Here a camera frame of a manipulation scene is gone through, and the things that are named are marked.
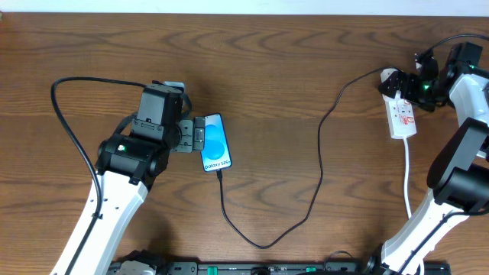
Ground blue Samsung Galaxy smartphone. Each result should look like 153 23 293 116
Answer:
201 113 232 173

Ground black charger cable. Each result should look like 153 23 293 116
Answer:
215 66 400 250

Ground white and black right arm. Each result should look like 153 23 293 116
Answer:
364 42 488 274

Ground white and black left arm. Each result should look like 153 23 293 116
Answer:
52 81 205 274

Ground white power strip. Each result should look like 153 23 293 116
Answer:
382 91 416 140

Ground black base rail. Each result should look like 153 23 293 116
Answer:
106 260 452 275

